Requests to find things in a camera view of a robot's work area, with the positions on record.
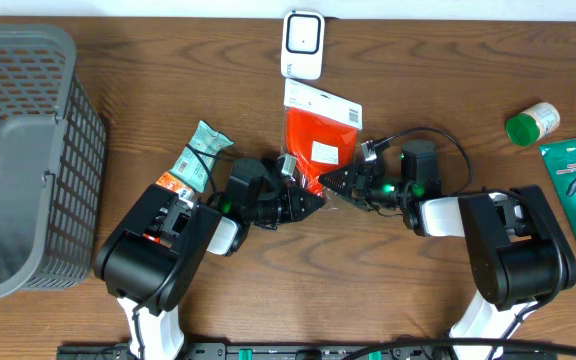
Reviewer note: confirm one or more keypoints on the white barcode scanner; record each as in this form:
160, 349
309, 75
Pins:
302, 45

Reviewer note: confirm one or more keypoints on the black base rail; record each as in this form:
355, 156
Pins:
220, 351

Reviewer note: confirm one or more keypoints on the red tool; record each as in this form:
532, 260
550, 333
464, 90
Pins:
320, 132

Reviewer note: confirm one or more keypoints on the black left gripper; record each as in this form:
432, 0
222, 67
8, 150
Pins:
287, 206

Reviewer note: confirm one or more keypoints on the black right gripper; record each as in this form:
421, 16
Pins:
360, 181

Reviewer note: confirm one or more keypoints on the grey plastic shopping basket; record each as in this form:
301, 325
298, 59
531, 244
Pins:
53, 149

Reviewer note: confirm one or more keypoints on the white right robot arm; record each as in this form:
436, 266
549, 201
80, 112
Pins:
519, 258

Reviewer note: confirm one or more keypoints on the small orange snack box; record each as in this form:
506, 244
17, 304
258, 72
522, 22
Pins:
186, 193

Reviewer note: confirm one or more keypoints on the teal wet wipes pack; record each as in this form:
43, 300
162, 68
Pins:
192, 167

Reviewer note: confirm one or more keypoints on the green lid jar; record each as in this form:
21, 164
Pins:
533, 124

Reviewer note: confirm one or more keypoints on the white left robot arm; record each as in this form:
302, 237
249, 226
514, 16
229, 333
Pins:
150, 259

